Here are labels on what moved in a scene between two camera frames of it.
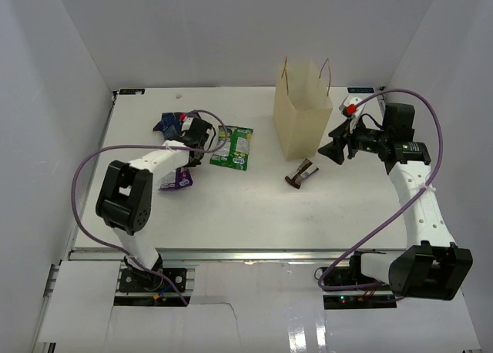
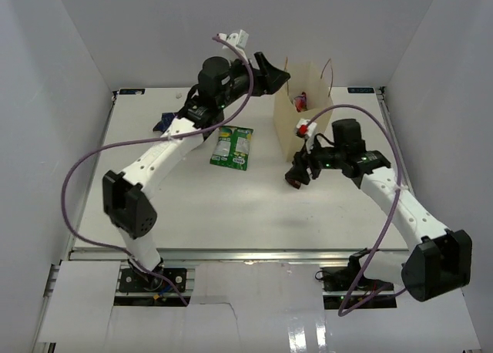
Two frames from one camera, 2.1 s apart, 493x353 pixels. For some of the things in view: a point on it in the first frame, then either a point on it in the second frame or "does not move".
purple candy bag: x=180 y=177 -> x=300 y=102
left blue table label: x=132 y=92 does not move
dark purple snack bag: x=170 y=125 does not move
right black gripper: x=335 y=149 -> x=302 y=160
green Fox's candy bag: x=236 y=152 does not move
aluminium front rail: x=242 y=255 does not move
